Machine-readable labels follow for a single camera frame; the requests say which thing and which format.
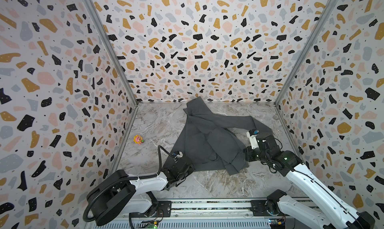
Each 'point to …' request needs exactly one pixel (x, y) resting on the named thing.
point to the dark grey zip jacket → (212, 141)
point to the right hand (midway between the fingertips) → (242, 147)
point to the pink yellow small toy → (137, 139)
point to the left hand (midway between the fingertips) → (196, 163)
